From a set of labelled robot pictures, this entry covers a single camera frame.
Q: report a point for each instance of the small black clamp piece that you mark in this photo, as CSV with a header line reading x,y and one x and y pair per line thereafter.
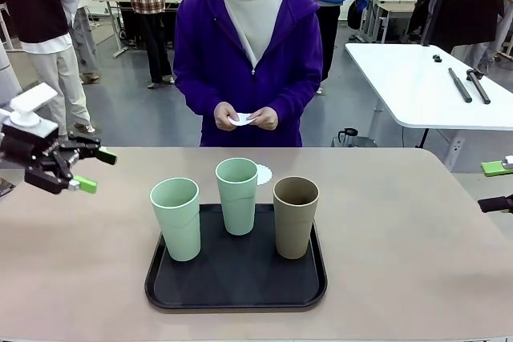
x,y
437,58

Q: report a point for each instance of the person in purple hoodie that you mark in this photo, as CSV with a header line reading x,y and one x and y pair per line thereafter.
x,y
224,57

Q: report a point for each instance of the person's right forearm purple sleeve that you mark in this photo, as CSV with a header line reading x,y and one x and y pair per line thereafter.
x,y
192,93

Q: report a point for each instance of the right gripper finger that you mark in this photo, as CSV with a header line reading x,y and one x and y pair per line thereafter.
x,y
497,167
495,203

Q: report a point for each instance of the person in black coat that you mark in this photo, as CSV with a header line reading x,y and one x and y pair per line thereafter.
x,y
461,5

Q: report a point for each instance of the black rod with clamp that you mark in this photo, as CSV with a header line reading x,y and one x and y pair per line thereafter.
x,y
479,86

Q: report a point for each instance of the person's right hand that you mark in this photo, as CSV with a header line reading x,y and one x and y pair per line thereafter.
x,y
222,115

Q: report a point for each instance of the plain black rod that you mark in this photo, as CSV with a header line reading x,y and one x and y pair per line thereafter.
x,y
459,85

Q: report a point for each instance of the grey metal desk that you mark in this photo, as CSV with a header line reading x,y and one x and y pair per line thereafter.
x,y
393,7

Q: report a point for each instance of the white paper doily coaster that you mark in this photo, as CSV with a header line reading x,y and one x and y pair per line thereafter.
x,y
264,175
242,119

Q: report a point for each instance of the brown tall cup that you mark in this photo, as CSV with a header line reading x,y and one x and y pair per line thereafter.
x,y
294,226

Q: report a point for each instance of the light green tall cup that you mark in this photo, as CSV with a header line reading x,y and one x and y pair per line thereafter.
x,y
176,226
236,206

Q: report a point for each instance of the black kettle jug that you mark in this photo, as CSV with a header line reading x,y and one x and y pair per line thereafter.
x,y
348,135

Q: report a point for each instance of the person's left forearm purple sleeve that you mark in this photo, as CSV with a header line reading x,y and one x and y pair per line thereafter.
x,y
296,93

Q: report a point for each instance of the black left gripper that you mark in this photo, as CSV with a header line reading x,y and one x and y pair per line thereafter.
x,y
24,150

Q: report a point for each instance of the person's left hand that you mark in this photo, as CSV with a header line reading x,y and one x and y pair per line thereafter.
x,y
268,117

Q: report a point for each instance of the person black top white trousers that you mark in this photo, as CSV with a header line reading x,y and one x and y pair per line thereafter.
x,y
36,5

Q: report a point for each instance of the dark brown flat object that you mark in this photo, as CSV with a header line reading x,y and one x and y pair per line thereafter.
x,y
5,187

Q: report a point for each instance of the person in grey trousers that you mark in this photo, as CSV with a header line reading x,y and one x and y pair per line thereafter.
x,y
86,45

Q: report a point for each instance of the black plastic serving tray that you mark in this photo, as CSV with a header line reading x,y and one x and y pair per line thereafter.
x,y
240,278

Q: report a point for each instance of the white rectangular table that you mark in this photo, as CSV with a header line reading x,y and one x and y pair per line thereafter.
x,y
409,85

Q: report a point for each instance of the white cylindrical air purifier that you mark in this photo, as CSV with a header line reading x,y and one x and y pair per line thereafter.
x,y
8,77

